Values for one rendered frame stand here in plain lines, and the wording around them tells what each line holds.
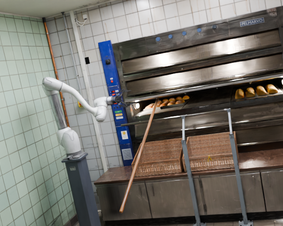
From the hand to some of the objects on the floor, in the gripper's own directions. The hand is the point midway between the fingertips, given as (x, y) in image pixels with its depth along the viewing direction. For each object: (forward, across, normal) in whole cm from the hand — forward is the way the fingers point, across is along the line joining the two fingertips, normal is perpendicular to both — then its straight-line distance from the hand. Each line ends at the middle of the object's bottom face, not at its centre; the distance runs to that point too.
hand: (130, 97), depth 357 cm
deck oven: (+57, +148, -156) cm, 222 cm away
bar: (+37, +148, -12) cm, 153 cm away
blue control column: (-40, +148, -154) cm, 218 cm away
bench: (+54, +148, -34) cm, 161 cm away
